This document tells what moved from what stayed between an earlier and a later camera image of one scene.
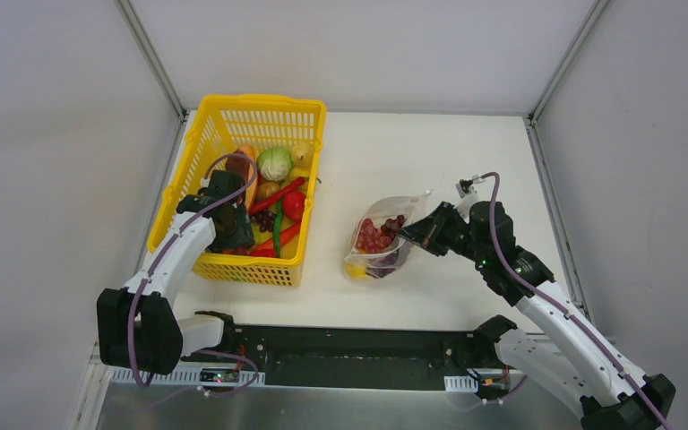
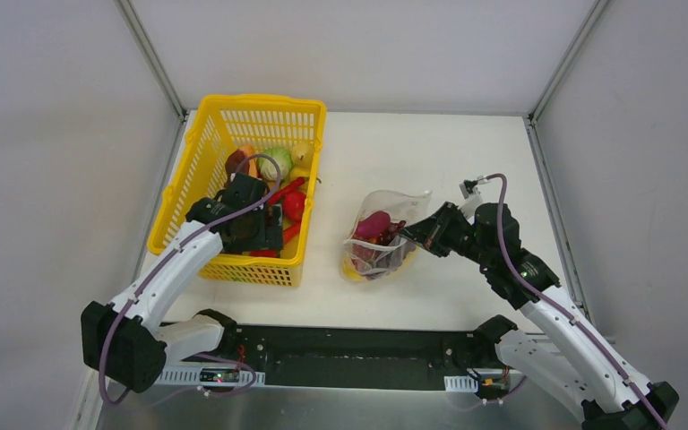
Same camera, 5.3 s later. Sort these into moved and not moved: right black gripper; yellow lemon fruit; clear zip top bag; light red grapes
Moved: light red grapes
Not moved: yellow lemon fruit; right black gripper; clear zip top bag
